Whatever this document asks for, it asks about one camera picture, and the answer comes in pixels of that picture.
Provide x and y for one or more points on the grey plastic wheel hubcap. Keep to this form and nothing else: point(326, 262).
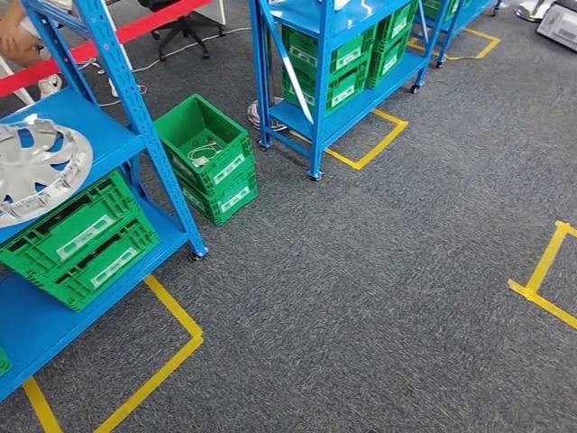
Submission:
point(41, 167)

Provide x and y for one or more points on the red barrier belt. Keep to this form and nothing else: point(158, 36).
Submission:
point(135, 27)

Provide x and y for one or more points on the blue metal shelf rack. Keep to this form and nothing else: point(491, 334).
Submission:
point(322, 89)
point(473, 6)
point(112, 60)

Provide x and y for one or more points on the grey machine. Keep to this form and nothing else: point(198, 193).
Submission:
point(559, 24)

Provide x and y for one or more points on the person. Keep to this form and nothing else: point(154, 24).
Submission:
point(13, 42)

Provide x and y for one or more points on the chrome round base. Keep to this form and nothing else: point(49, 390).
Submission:
point(529, 11)

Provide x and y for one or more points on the chrome stanchion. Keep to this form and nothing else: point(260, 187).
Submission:
point(254, 113)

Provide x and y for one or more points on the black office chair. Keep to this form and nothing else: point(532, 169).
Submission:
point(180, 27)

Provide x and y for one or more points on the yellow floor tape marking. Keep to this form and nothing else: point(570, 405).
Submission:
point(545, 260)

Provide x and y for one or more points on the open green plastic crate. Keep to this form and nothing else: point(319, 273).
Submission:
point(189, 119)

